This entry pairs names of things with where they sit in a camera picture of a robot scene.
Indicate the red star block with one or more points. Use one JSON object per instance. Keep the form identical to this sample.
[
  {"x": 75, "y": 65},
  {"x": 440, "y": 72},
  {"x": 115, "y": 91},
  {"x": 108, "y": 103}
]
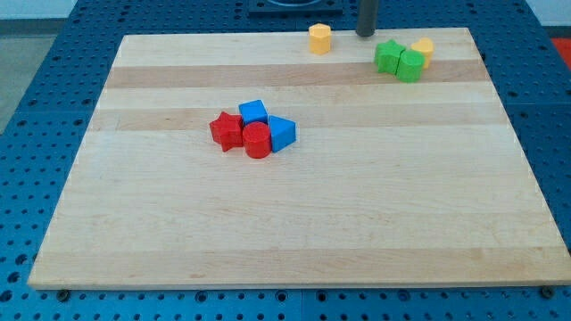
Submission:
[{"x": 226, "y": 130}]

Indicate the green cylinder block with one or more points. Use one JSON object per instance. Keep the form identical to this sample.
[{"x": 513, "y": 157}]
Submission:
[{"x": 410, "y": 66}]

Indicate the yellow pentagon block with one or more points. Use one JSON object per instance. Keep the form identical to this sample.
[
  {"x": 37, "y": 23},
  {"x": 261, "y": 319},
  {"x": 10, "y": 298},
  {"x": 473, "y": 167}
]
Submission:
[{"x": 320, "y": 38}]

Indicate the blue cube block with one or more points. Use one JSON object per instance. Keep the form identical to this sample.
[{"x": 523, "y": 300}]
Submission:
[{"x": 253, "y": 111}]

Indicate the blue triangle block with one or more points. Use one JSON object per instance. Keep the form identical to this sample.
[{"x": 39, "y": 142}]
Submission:
[{"x": 282, "y": 132}]

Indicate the wooden board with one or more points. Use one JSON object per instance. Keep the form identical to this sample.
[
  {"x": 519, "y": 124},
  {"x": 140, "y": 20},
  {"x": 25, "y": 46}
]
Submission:
[{"x": 388, "y": 184}]

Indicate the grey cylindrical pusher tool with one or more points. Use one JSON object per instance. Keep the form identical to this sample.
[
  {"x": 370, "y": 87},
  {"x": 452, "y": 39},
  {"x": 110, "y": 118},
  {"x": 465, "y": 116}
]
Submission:
[{"x": 367, "y": 18}]

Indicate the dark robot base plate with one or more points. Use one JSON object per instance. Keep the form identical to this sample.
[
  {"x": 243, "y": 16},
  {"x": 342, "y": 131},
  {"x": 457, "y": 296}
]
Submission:
[{"x": 295, "y": 7}]

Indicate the yellow heart block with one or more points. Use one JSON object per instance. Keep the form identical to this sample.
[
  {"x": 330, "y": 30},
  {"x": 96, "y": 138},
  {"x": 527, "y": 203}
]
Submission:
[{"x": 425, "y": 46}]

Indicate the green star block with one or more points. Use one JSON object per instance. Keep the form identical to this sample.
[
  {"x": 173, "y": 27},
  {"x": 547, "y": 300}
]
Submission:
[{"x": 387, "y": 56}]

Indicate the red cylinder block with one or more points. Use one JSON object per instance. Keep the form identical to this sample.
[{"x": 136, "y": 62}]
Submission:
[{"x": 257, "y": 140}]

